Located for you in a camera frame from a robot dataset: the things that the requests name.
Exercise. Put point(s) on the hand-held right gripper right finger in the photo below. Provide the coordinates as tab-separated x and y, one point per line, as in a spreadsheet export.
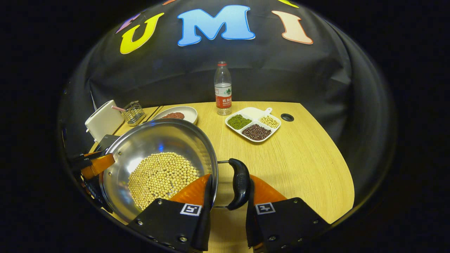
281	221

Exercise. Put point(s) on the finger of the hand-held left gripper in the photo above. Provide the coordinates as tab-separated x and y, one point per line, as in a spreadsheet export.
100	165

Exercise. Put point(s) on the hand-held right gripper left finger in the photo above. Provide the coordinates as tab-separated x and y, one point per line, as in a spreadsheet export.
168	221

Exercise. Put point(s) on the soybeans in pot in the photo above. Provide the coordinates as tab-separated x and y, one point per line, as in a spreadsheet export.
161	175

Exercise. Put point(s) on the white toaster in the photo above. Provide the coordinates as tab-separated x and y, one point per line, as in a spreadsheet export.
103	119

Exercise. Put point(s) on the pink striped straw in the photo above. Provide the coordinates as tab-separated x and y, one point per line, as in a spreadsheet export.
119	108

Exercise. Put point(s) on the red beans pile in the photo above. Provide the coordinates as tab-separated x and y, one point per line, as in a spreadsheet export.
173	115

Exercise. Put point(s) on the dark red beans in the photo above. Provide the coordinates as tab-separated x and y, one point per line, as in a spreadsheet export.
256	132

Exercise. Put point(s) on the small soybean portion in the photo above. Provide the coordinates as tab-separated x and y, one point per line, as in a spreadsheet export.
269	121

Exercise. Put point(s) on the white round plate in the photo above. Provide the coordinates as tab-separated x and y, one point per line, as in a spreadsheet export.
188	112

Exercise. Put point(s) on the green mung beans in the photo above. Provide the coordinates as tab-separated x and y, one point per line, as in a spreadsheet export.
239	121

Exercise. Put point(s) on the white divided dish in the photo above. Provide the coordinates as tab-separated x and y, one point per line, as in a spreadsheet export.
251	113

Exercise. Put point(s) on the clear plastic water bottle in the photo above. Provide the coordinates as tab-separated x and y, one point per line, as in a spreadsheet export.
223	91

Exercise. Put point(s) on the black backdrop cloth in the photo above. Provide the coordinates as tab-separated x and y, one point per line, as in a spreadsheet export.
281	70

